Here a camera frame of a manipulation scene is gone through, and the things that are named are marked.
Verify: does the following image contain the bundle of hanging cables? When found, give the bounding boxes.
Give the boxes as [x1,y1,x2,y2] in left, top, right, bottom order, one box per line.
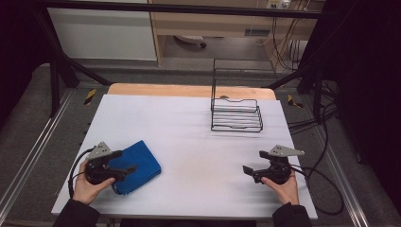
[271,17,304,72]

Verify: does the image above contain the person's right hand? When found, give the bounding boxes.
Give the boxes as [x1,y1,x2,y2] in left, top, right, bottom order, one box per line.
[260,171,301,206]

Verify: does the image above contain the office chair base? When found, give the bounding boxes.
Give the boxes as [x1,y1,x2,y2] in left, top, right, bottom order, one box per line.
[174,34,208,49]

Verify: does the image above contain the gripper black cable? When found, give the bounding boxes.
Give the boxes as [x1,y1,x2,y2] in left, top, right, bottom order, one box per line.
[67,147,96,200]
[289,164,345,217]

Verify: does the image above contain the white table cover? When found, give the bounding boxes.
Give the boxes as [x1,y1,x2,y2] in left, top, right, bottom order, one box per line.
[51,94,319,220]

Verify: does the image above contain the white power strip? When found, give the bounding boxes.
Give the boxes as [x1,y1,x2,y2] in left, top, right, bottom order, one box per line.
[266,0,291,10]

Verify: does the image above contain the blue cloth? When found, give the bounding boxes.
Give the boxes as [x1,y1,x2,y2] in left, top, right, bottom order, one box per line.
[108,140,163,196]

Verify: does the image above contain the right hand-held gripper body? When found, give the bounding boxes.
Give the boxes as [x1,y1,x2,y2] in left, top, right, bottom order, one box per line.
[262,144,305,185]

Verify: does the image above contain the black frame crossbar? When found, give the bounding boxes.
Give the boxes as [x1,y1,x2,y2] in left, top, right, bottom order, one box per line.
[37,0,329,20]

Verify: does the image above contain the wooden table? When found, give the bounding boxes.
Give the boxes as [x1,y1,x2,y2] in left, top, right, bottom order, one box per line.
[107,82,277,101]

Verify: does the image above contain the person's left hand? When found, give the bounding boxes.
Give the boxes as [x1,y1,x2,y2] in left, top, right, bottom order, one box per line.
[72,160,116,206]

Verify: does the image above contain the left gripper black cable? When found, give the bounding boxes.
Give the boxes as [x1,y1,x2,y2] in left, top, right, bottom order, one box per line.
[67,147,96,200]

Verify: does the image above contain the yellow black tape marker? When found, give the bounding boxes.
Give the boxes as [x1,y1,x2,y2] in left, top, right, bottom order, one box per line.
[83,88,97,107]
[287,94,304,109]

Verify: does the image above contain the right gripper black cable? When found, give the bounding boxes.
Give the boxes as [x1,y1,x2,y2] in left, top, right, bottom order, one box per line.
[289,164,345,217]

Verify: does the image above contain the black wire rack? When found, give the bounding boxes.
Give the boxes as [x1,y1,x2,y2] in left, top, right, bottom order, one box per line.
[210,58,278,133]

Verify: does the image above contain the aluminium floor rail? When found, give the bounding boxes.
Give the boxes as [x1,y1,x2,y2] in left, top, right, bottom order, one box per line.
[313,124,371,227]
[0,90,76,216]

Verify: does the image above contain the black frame strut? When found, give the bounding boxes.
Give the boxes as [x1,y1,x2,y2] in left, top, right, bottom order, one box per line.
[31,8,113,118]
[266,60,329,124]

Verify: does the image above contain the black floor cables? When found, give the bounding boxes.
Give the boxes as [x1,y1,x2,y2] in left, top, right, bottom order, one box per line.
[287,79,340,181]

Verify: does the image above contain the white cabinet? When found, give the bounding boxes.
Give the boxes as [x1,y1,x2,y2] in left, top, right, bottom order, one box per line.
[46,7,158,61]

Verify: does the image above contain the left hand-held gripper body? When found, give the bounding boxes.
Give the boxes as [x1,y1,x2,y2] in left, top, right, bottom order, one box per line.
[84,141,116,185]

